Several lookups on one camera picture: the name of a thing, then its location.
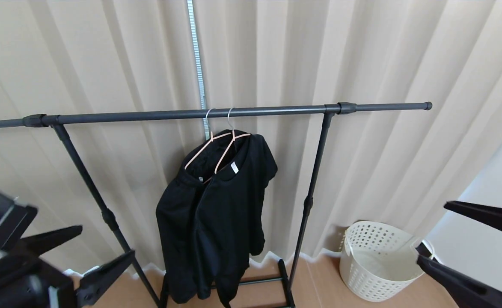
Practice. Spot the black garment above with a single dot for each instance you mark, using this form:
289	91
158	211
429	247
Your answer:
233	214

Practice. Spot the beige curtain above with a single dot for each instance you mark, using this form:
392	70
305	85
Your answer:
362	51

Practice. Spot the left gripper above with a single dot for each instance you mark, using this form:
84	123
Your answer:
24	291

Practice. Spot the pink clothes hanger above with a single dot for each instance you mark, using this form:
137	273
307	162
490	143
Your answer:
208	115
232	137

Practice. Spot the white laundry basket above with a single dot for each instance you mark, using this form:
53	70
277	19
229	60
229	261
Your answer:
379	273

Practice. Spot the black clothes rack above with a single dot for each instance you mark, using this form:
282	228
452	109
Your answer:
148	115

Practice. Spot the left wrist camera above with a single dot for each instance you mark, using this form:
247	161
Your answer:
2	218

